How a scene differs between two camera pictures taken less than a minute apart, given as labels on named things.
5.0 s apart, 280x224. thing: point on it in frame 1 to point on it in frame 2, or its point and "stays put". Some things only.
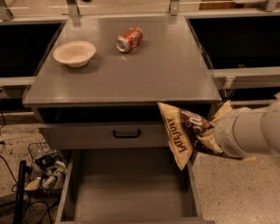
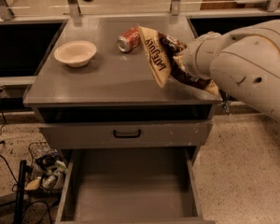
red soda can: [129, 39] stays put
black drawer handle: [126, 136] stays put
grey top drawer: [104, 136] stays put
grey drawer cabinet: [120, 165] stays put
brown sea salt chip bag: [182, 131] to [165, 56]
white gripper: [227, 131] to [192, 58]
